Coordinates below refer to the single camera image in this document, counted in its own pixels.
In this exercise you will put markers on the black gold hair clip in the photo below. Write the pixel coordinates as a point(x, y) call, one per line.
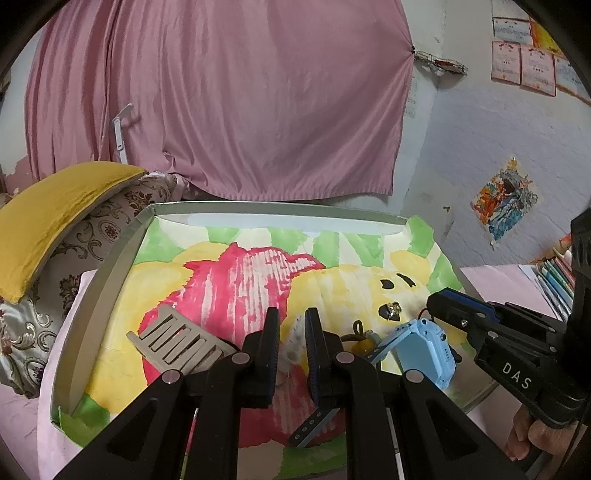
point(390, 311)

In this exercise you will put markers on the floral patterned pillow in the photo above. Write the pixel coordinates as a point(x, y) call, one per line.
point(106, 230)

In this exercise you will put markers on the pink wall certificate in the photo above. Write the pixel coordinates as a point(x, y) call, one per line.
point(538, 71)
point(506, 62)

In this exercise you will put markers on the stack of books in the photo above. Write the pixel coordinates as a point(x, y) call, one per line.
point(554, 281)

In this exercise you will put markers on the painted tray with frame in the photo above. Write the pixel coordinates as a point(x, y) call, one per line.
point(106, 300)

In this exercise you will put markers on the yellow charm with black loop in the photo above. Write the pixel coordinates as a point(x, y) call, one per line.
point(364, 345)

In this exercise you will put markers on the colourful wall painting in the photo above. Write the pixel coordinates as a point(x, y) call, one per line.
point(505, 203)

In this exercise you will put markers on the yellow wall certificate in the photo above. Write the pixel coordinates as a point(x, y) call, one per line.
point(545, 39)

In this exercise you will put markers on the blue smartwatch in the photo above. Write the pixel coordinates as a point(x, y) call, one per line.
point(425, 355)

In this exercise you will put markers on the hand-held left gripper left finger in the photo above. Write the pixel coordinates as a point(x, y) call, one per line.
point(273, 350)

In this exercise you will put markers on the yellow pillow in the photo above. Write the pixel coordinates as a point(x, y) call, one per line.
point(55, 217)

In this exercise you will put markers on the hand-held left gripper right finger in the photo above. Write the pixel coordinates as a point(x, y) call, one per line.
point(310, 350)

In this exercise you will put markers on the pink curtain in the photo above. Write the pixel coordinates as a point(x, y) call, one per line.
point(231, 92)

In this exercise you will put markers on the pink bed sheet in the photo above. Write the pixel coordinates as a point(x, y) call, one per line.
point(27, 438)

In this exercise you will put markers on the grey wide-tooth comb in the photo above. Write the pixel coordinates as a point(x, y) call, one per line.
point(184, 341)

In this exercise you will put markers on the white plastic bracket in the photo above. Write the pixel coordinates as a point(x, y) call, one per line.
point(121, 138)

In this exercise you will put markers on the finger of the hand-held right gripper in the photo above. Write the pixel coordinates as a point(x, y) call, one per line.
point(517, 316)
point(461, 311)

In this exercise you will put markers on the white blue wall certificate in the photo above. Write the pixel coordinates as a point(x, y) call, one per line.
point(572, 78)
point(512, 28)

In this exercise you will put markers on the person's right hand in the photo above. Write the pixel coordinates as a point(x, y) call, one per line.
point(535, 438)

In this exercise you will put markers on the cartoon printed towel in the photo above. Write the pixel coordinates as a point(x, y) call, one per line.
point(221, 286)

